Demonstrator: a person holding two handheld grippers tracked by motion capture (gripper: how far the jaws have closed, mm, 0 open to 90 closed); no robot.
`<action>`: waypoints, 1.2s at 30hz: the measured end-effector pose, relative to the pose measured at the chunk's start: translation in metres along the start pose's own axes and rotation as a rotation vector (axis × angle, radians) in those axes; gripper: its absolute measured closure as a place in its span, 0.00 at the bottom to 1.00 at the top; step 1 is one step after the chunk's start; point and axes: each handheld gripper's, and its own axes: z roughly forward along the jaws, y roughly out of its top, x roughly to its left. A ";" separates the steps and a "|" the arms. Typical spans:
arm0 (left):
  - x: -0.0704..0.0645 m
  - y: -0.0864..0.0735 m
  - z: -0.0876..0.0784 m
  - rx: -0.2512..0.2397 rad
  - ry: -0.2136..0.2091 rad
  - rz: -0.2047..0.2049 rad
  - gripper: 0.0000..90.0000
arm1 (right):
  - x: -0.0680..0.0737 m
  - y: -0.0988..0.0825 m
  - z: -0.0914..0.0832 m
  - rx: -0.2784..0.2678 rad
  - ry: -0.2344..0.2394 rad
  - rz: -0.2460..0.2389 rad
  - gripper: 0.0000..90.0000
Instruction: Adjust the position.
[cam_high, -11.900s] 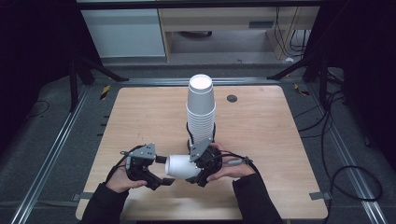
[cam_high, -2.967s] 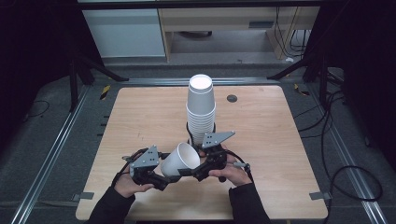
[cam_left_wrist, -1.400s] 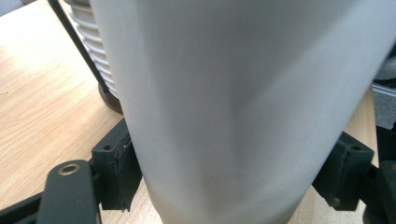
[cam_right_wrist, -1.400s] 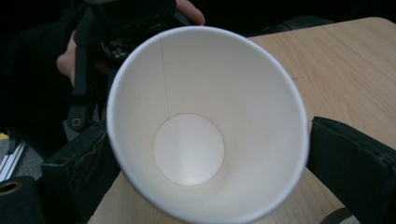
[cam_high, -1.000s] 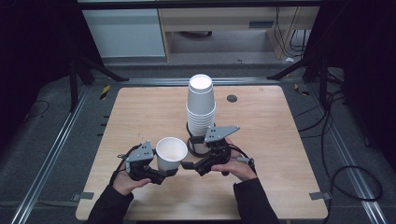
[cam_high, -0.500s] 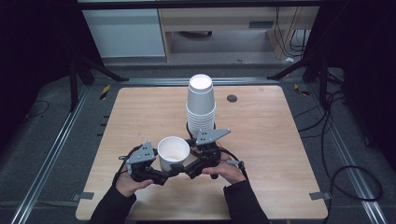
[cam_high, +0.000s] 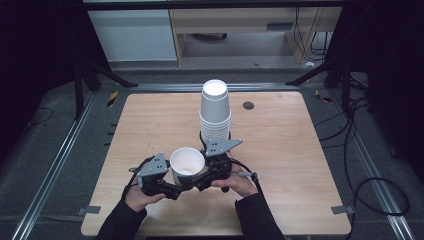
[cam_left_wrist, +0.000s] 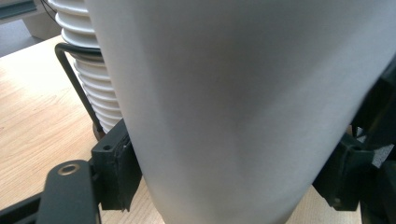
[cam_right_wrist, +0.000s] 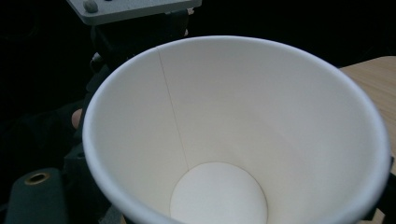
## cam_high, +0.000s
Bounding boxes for long metal floor rail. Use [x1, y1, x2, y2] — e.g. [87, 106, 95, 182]
[10, 91, 98, 240]
[328, 89, 417, 240]

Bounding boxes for person's left hand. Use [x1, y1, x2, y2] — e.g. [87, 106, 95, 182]
[123, 181, 167, 214]

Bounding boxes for black metal stand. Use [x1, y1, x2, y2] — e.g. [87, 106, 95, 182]
[285, 58, 354, 118]
[72, 58, 139, 122]

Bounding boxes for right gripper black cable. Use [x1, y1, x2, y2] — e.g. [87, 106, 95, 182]
[229, 157, 265, 195]

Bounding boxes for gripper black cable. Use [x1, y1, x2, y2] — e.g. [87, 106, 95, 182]
[121, 155, 156, 202]
[229, 157, 265, 195]

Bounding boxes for grey table bracket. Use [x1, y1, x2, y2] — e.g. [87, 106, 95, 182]
[331, 205, 356, 215]
[76, 205, 102, 216]

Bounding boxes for person's right hand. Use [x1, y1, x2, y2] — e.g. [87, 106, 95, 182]
[210, 162, 260, 199]

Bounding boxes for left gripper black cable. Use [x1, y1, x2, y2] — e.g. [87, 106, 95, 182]
[121, 155, 156, 202]

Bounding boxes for stack of white paper cups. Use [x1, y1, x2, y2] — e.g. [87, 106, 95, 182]
[198, 78, 233, 148]

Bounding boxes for looped black floor cable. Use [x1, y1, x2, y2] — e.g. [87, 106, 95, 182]
[344, 96, 411, 240]

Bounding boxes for bundle of black floor cables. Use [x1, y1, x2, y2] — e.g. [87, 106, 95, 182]
[314, 98, 372, 150]

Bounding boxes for thin black floor cable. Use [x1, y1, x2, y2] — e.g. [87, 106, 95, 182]
[24, 106, 55, 131]

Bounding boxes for single white paper cup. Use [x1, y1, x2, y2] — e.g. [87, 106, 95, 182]
[169, 147, 207, 187]

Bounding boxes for short metal floor rail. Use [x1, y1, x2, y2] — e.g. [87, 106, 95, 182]
[128, 82, 301, 93]

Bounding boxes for black cables under desk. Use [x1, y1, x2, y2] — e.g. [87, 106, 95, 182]
[293, 7, 335, 64]

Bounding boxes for yellow black tape strip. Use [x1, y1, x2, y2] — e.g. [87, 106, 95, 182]
[314, 88, 333, 104]
[106, 90, 120, 108]

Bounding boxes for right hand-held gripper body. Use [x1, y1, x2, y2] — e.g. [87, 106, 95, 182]
[203, 138, 244, 193]

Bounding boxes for light wooden desk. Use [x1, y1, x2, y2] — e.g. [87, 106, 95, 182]
[168, 7, 344, 67]

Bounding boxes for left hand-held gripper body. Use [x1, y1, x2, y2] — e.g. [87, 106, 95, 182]
[136, 151, 172, 198]

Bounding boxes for white cabinet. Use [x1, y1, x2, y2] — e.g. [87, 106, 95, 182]
[87, 9, 179, 63]

